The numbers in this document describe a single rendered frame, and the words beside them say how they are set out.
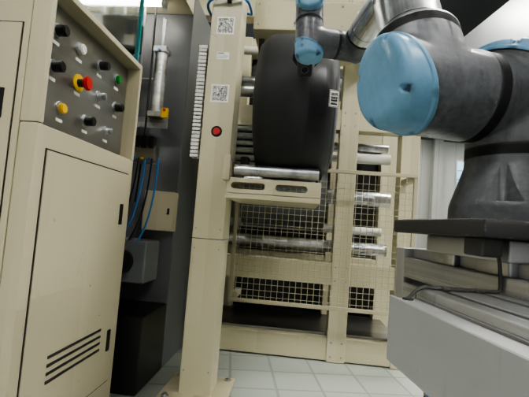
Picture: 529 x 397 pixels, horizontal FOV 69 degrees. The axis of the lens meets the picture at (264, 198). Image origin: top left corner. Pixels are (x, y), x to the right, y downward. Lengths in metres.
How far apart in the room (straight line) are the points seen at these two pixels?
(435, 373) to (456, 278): 0.22
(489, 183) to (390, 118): 0.15
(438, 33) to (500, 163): 0.17
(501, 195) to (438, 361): 0.25
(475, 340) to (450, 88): 0.28
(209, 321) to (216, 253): 0.27
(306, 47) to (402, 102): 0.62
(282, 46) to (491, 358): 1.33
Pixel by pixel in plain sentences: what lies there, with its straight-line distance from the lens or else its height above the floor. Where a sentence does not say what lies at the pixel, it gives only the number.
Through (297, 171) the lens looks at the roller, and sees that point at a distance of 1.48.
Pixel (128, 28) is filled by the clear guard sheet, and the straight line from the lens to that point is 1.63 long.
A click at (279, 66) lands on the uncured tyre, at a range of 1.45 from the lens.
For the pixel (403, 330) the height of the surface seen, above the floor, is 0.60.
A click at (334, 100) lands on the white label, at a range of 1.42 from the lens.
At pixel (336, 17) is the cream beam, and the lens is 2.07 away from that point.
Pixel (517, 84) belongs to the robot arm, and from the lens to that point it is 0.56.
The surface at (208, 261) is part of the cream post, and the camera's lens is 1.58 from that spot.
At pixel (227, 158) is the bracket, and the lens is 1.47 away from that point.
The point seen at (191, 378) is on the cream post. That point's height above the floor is 0.07.
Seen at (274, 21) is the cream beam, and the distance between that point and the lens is 2.06.
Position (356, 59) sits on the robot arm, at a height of 1.16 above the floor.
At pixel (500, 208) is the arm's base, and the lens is 0.53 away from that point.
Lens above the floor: 0.69
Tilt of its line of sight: 4 degrees up
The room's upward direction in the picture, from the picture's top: 4 degrees clockwise
